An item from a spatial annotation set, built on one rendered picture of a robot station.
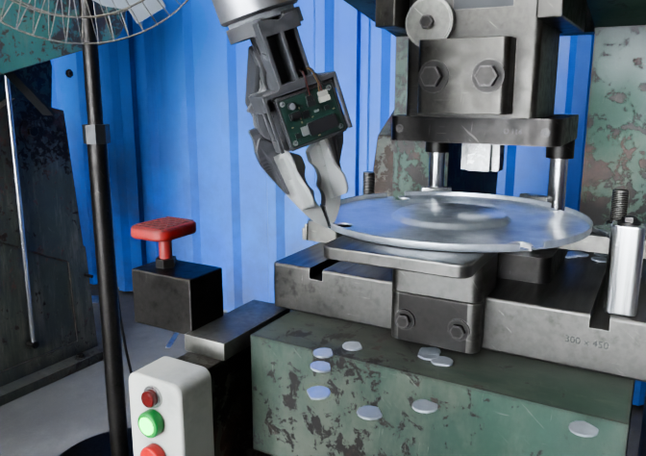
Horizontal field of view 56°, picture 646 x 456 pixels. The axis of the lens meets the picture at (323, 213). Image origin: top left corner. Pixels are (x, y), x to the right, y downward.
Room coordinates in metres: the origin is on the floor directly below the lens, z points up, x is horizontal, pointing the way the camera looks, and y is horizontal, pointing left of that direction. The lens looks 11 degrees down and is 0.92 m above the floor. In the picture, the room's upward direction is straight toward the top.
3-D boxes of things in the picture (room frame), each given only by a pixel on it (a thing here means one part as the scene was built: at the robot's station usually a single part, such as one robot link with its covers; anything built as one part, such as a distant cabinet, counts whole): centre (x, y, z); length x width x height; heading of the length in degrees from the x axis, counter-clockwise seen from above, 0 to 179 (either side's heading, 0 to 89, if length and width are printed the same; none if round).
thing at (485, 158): (0.76, -0.20, 0.84); 0.05 x 0.03 x 0.04; 61
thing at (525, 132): (0.77, -0.21, 0.86); 0.20 x 0.16 x 0.05; 61
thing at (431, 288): (0.61, -0.12, 0.72); 0.25 x 0.14 x 0.14; 151
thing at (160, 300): (0.72, 0.18, 0.62); 0.10 x 0.06 x 0.20; 61
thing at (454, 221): (0.66, -0.14, 0.78); 0.29 x 0.29 x 0.01
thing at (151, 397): (0.57, 0.18, 0.61); 0.02 x 0.01 x 0.02; 61
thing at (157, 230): (0.73, 0.20, 0.72); 0.07 x 0.06 x 0.08; 151
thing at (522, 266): (0.77, -0.21, 0.72); 0.20 x 0.16 x 0.03; 61
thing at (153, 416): (0.57, 0.18, 0.58); 0.03 x 0.01 x 0.03; 61
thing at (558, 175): (0.78, -0.31, 0.81); 0.02 x 0.02 x 0.14
